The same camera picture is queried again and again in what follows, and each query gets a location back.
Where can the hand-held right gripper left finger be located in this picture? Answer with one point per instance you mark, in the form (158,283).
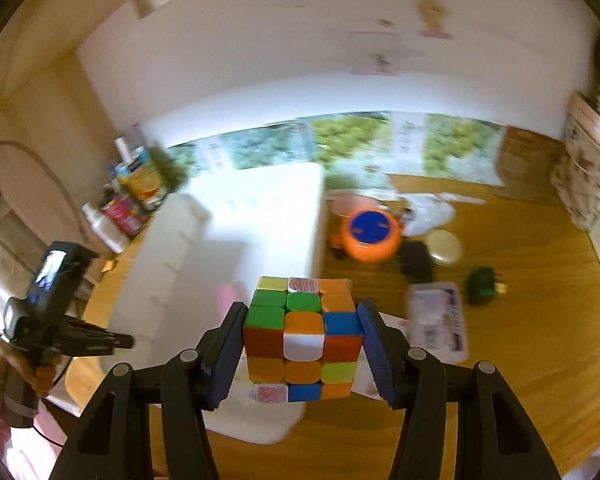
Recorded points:
(225,355)

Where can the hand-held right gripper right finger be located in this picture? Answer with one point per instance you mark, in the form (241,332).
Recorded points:
(377,355)

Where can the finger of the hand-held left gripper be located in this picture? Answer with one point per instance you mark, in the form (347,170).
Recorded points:
(97,340)

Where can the clear plastic box with label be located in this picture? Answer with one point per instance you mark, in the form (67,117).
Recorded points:
(437,322)

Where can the multicoloured puzzle cube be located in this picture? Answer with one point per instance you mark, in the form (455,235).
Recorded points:
(305,340)

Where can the black power adapter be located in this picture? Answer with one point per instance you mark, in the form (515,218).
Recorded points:
(416,262)

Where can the dark green small object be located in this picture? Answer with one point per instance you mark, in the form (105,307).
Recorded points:
(482,285)

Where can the round gold tin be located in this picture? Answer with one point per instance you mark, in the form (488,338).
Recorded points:
(445,247)

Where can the white plastic basket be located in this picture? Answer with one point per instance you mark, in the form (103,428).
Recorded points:
(260,220)

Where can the white plastic device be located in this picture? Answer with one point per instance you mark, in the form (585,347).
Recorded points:
(430,215)

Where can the person's left hand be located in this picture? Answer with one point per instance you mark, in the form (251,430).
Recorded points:
(35,377)

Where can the small yellow object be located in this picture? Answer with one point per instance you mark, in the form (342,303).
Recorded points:
(110,266)

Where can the white plastic bottle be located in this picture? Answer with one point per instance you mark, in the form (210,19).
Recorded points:
(105,230)

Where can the pink patterned can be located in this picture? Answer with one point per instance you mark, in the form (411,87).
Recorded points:
(125,215)

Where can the orange round socket blue top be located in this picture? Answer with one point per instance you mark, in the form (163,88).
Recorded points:
(375,252)

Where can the pink plastic container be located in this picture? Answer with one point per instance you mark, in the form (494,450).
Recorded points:
(340,210)

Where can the grape print flattened carton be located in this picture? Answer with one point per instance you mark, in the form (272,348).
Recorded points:
(340,135)

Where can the brown cardboard sheet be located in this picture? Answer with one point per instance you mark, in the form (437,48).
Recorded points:
(525,165)

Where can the beige tape piece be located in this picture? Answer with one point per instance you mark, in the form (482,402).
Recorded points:
(152,0)

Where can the cartoon wall sticker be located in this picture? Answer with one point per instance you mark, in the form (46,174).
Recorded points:
(434,17)

